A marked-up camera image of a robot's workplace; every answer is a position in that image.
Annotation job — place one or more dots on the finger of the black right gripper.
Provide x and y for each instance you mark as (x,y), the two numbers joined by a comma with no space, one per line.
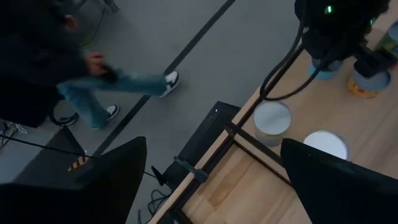
(371,62)

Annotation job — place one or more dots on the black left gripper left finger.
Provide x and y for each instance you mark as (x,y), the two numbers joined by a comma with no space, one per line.
(77,205)

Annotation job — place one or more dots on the pale grey tin can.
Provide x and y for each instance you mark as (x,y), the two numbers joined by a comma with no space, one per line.
(272,119)

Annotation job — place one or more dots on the person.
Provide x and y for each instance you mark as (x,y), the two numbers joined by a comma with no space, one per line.
(31,62)

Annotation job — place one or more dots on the pale blue mixed fruit can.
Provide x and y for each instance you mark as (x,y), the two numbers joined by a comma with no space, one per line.
(326,74)

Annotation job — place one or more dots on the grey table clamp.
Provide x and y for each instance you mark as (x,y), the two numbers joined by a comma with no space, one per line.
(194,172)

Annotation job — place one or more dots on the yellow-sided tin can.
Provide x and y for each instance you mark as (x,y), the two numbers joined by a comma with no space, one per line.
(326,143)

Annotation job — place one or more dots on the black computer box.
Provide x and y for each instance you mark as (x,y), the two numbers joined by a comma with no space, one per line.
(205,130)

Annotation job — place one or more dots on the green spaghetti sauce can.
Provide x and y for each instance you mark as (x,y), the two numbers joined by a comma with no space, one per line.
(390,42)

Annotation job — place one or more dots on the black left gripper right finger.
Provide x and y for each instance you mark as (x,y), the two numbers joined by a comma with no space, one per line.
(342,196)

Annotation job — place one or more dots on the black hazard-striped floor mat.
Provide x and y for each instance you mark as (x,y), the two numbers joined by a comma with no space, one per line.
(77,163)

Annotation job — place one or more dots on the black aluminium rig frame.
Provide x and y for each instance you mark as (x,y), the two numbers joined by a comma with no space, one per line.
(217,157)

